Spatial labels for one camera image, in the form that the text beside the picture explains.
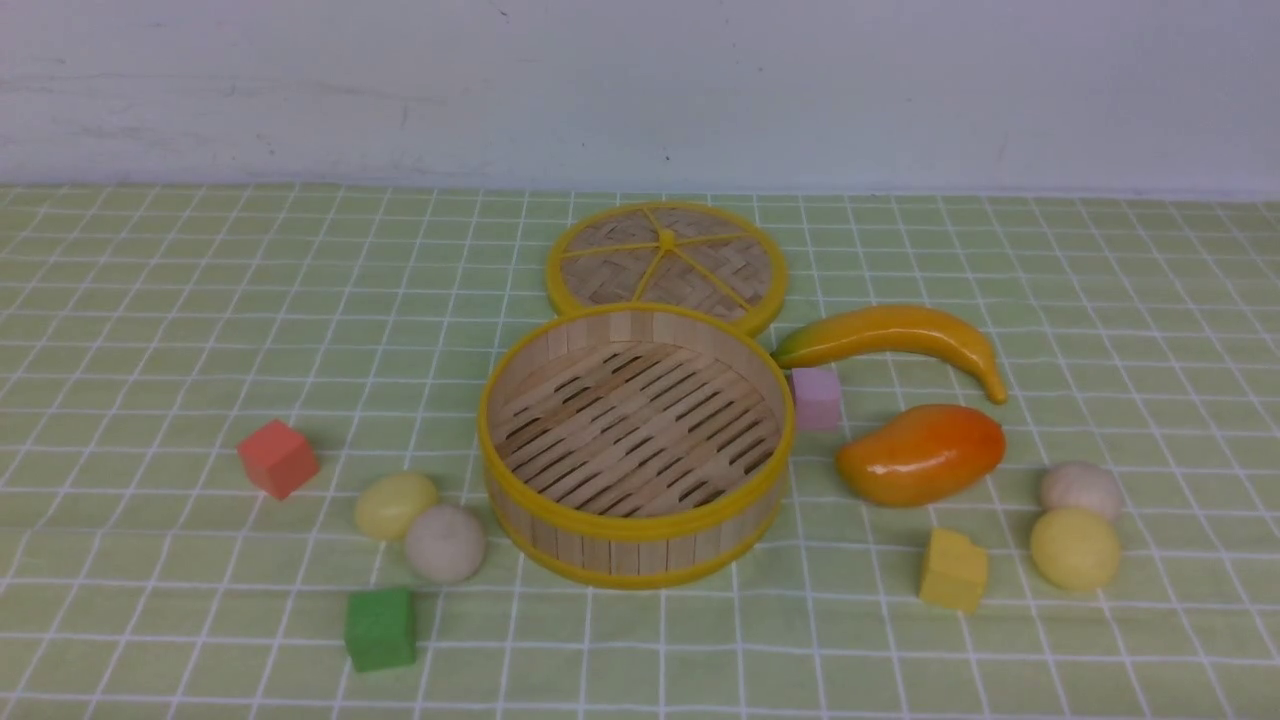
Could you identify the white bun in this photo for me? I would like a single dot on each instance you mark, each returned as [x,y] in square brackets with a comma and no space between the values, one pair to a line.
[1082,485]
[445,544]

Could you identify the pink foam cube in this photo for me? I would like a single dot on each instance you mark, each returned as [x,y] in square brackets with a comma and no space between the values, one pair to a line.
[818,398]

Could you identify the yellow bun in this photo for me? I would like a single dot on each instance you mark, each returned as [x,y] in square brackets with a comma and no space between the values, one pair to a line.
[1075,549]
[385,511]

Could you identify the green foam cube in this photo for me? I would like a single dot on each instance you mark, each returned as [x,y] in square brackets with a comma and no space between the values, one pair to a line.
[380,630]

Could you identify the bamboo steamer tray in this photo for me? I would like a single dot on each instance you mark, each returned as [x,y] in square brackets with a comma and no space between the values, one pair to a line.
[636,446]

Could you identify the orange toy mango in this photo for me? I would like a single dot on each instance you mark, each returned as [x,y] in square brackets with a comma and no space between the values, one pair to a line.
[922,456]

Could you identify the bamboo steamer lid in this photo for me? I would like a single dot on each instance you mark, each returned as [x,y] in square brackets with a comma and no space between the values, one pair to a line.
[685,254]

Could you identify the red foam cube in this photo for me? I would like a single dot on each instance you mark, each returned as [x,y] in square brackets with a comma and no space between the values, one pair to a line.
[278,459]

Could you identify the yellow foam cube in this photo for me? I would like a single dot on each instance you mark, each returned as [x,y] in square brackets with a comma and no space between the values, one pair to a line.
[954,573]

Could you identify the yellow toy banana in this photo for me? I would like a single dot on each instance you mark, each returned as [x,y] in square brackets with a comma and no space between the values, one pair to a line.
[909,329]

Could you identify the green checkered tablecloth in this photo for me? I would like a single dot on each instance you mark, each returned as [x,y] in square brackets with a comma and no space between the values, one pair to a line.
[148,330]

